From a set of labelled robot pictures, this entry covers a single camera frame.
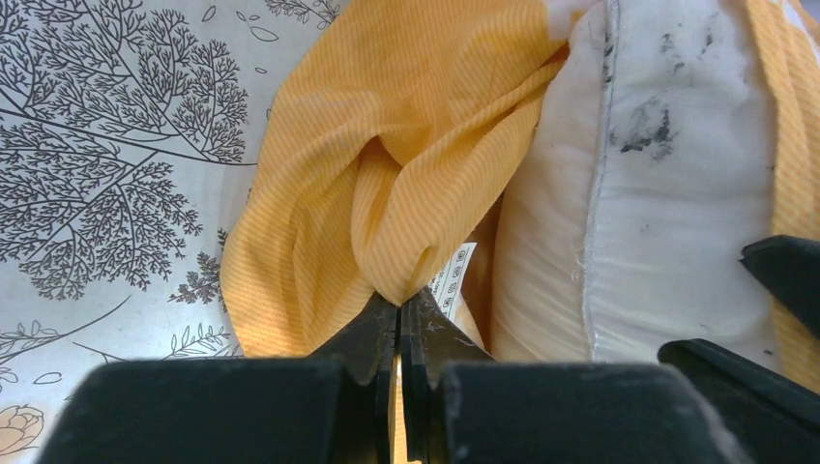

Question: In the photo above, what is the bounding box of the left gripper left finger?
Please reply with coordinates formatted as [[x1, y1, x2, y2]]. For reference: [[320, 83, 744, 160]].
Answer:
[[309, 294, 398, 463]]

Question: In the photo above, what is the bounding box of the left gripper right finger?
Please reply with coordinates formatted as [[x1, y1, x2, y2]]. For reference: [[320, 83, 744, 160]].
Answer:
[[399, 287, 493, 463]]

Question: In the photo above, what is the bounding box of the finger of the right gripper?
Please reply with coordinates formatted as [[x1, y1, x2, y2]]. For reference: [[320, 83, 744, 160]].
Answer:
[[658, 339, 819, 464], [740, 235, 819, 338]]

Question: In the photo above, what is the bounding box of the white pillow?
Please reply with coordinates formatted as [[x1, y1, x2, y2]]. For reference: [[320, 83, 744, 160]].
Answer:
[[490, 0, 785, 375]]

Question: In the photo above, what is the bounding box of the orange pillowcase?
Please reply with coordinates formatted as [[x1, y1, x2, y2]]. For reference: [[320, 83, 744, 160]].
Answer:
[[221, 1, 819, 391]]

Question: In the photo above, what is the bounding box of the floral tablecloth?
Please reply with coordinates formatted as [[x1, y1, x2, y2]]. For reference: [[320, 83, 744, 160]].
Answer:
[[1, 0, 343, 463]]

